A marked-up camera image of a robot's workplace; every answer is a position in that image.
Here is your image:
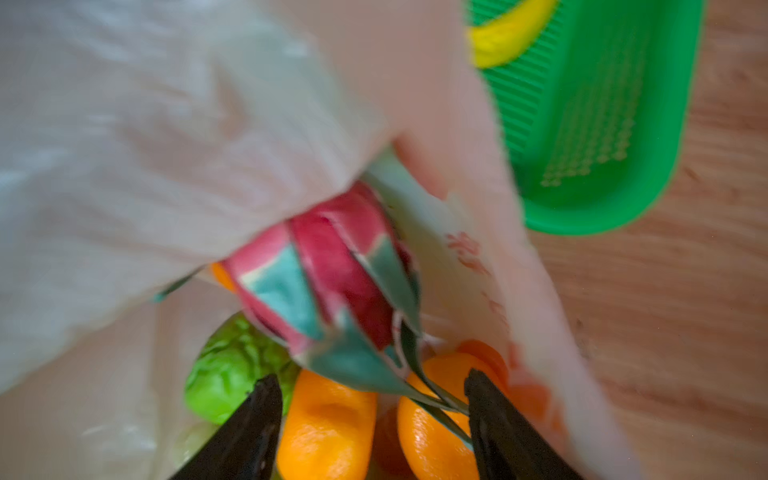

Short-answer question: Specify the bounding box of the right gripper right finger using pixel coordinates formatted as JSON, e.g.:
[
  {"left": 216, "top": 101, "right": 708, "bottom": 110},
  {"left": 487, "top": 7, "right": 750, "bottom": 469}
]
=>
[{"left": 464, "top": 369, "right": 582, "bottom": 480}]

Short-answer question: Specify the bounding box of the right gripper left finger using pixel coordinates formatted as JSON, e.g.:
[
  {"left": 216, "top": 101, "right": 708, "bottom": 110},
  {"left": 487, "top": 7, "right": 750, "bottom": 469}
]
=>
[{"left": 171, "top": 374, "right": 283, "bottom": 480}]

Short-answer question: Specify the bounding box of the light green crinkled fruit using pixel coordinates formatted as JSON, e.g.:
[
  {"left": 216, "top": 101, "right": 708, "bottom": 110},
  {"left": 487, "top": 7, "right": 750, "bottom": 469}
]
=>
[{"left": 184, "top": 313, "right": 301, "bottom": 425}]

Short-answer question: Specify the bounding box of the pink dragon fruit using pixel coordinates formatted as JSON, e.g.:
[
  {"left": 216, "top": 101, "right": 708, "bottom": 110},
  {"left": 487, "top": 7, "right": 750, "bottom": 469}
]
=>
[{"left": 221, "top": 179, "right": 472, "bottom": 448}]

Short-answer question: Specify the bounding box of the translucent plastic bag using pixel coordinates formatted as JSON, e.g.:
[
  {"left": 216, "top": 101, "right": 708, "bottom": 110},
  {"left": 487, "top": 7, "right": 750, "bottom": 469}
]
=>
[{"left": 1, "top": 1, "right": 641, "bottom": 479}]

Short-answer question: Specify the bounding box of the orange fruit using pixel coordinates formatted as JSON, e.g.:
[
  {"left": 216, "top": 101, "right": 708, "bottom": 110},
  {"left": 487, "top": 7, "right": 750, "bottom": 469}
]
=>
[
  {"left": 397, "top": 353, "right": 505, "bottom": 480},
  {"left": 276, "top": 370, "right": 378, "bottom": 479}
]

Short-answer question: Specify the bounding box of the green plastic basket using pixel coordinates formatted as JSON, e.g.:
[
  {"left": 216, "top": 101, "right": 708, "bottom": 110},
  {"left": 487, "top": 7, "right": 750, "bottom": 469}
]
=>
[{"left": 482, "top": 1, "right": 706, "bottom": 236}]

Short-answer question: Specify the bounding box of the yellow banana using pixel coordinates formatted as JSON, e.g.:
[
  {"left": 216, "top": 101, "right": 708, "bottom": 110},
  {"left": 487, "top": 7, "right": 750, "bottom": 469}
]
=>
[{"left": 468, "top": 0, "right": 558, "bottom": 69}]

